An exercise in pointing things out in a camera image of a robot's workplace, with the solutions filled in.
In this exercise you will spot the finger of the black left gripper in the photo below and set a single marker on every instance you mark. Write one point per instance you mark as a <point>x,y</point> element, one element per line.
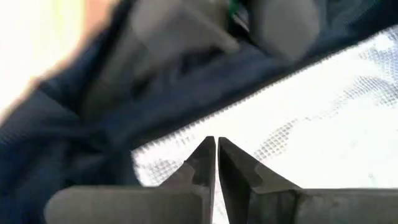
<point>283,25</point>
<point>174,28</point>

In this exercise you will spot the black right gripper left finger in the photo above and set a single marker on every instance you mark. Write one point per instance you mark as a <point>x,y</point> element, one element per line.
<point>174,205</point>

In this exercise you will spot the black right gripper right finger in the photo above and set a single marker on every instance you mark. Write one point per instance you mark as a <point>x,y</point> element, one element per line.
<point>280,205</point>

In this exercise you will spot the white mesh zip pouch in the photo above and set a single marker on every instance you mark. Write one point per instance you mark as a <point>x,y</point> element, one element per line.
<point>311,124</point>

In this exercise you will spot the navy blue backpack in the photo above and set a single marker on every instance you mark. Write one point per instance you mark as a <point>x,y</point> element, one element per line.
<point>62,155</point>

